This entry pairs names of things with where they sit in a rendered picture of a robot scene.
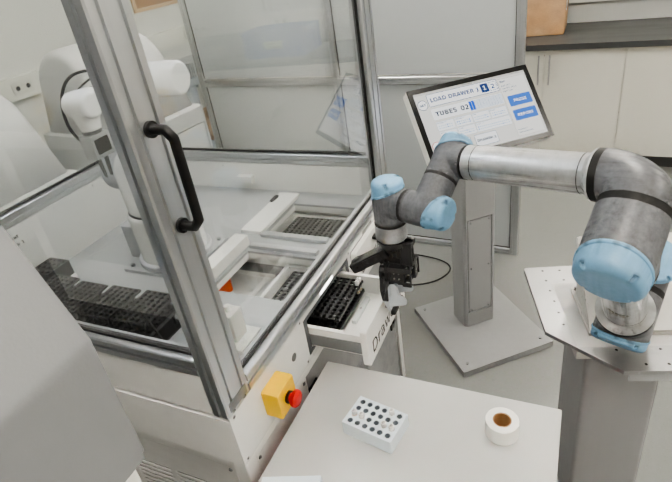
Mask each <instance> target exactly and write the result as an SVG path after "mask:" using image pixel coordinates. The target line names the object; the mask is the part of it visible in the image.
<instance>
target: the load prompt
mask: <svg viewBox="0 0 672 482"><path fill-rule="evenodd" d="M496 91H500V89H499V87H498V84H497V82H496V79H492V80H488V81H483V82H479V83H475V84H471V85H466V86H462V87H458V88H454V89H449V90H445V91H441V92H436V93H432V94H428V95H425V96H426V99H427V101H428V104H429V107H434V106H438V105H442V104H446V103H451V102H455V101H459V100H463V99H467V98H471V97H476V96H480V95H484V94H488V93H492V92H496Z"/></svg>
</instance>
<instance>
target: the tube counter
mask: <svg viewBox="0 0 672 482"><path fill-rule="evenodd" d="M503 103H505V102H504V100H503V97H502V94H501V93H499V94H494V95H490V96H486V97H482V98H478V99H474V100H470V101H465V102H461V103H458V104H459V107H460V110H461V112H462V114H463V113H467V112H471V111H475V110H479V109H483V108H487V107H491V106H495V105H499V104H503Z"/></svg>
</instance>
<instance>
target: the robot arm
mask: <svg viewBox="0 0 672 482"><path fill-rule="evenodd" d="M459 179H464V180H473V181H481V182H489V183H497V184H505V185H513V186H520V187H528V188H536V189H544V190H552V191H560V192H568V193H575V194H583V195H585V197H586V198H587V199H588V200H589V201H593V202H596V203H595V205H594V207H593V210H592V213H591V215H590V218H589V221H588V223H587V226H586V228H585V231H584V234H583V236H582V239H581V242H580V244H579V247H578V248H577V250H576V251H575V254H574V256H573V264H572V267H571V272H572V276H573V278H574V280H575V281H576V282H577V283H578V284H579V285H580V286H582V287H584V288H585V290H587V291H588V292H590V293H592V294H594V295H596V296H598V297H597V299H596V302H595V314H596V316H595V319H594V322H593V323H592V324H591V326H592V327H591V331H590V333H591V335H592V336H593V337H595V338H597V339H599V340H602V341H604V342H607V343H609V344H612V345H615V346H618V347H621V348H624V349H627V350H630V351H633V352H637V353H643V352H645V351H646V350H647V347H648V345H649V344H650V342H651V341H650V339H651V336H652V333H653V330H654V327H655V324H656V321H657V318H658V315H659V312H660V309H661V306H662V303H663V300H664V297H665V294H666V291H667V288H668V286H669V283H670V282H671V281H672V243H670V242H669V241H668V240H667V239H668V236H669V233H670V230H671V227H672V180H671V179H670V177H669V176H668V175H667V173H666V172H665V171H664V170H663V169H662V168H660V167H659V166H658V165H657V164H655V163H654V162H652V161H650V160H649V159H647V158H645V157H643V156H641V155H639V154H637V153H633V152H630V151H627V150H622V149H618V148H604V147H598V148H596V149H595V150H594V151H593V152H591V153H590V152H575V151H560V150H545V149H530V148H515V147H501V146H486V145H473V142H472V140H471V139H470V138H469V137H467V136H466V135H464V134H462V133H461V134H459V133H457V132H453V131H451V132H446V133H445V134H443V135H442V137H441V139H440V141H439V143H438V144H437V145H436V147H435V149H434V153H433V155H432V157H431V159H430V162H429V164H428V166H427V168H426V170H425V172H424V175H423V177H422V179H421V181H420V183H419V185H418V187H417V190H412V189H408V188H404V186H405V184H404V183H403V179H402V177H400V176H399V175H396V174H384V175H380V176H378V177H376V178H374V179H373V180H372V182H371V200H372V207H373V215H374V225H375V234H376V239H377V243H378V247H376V248H374V249H372V250H370V251H368V252H366V253H364V254H362V255H359V256H357V257H355V258H354V259H353V260H352V263H351V264H350V266H349V267H350V268H351V270H352V271H353V272H354V274H356V273H358V272H361V271H363V270H364V269H366V268H368V267H370V266H372V265H375V264H377V263H380V266H379V279H380V293H381V297H382V300H383V302H384V304H385V306H386V307H387V309H388V310H389V312H390V313H391V310H392V308H393V306H403V305H406V304H407V299H406V298H405V297H403V296H401V295H400V294H399V293H402V292H411V291H413V289H414V288H413V286H412V279H413V278H416V277H417V274H418V272H420V269H419V255H418V254H414V247H413V245H414V243H415V237H409V236H408V232H407V223H408V224H412V225H415V226H419V227H422V228H424V229H432V230H436V231H445V230H447V229H449V228H450V227H451V225H452V224H453V222H454V220H455V213H456V210H457V208H456V203H455V201H454V200H453V199H452V198H451V197H452V194H453V192H454V190H455V188H456V186H457V183H458V181H459ZM417 265H418V268H417ZM408 282H410V283H408Z"/></svg>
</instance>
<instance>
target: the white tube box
mask: <svg viewBox="0 0 672 482"><path fill-rule="evenodd" d="M353 408H355V409H356V410H357V415H356V416H352V412H351V410H352V409H353ZM389 409H390V407H388V406H385V405H383V404H380V403H378V402H375V401H373V400H370V399H368V398H365V397H362V396H360V397H359V399H358V400H357V401H356V403H355V404H354V405H353V407H352V408H351V410H350V411H349V412H348V414H347V415H346V417H345V418H344V419H343V421H342V426H343V431H344V433H345V434H348V435H350V436H352V437H354V438H356V439H359V440H361V441H363V442H365V443H368V444H370V445H372V446H374V447H376V448H379V449H381V450H383V451H385V452H388V453H390V454H392V453H393V452H394V450H395V448H396V447H397V445H398V443H399V442H400V440H401V438H402V437H403V435H404V433H405V432H406V430H407V428H408V427H409V421H408V414H405V413H403V412H400V411H398V410H395V409H394V412H395V414H394V416H390V414H389ZM360 411H362V412H364V418H363V419H360V418H359V414H358V413H359V412H360ZM383 420H384V421H386V425H387V426H386V428H385V429H383V428H382V427H381V421H383ZM389 424H393V425H394V431H393V432H390V431H389V428H388V425H389Z"/></svg>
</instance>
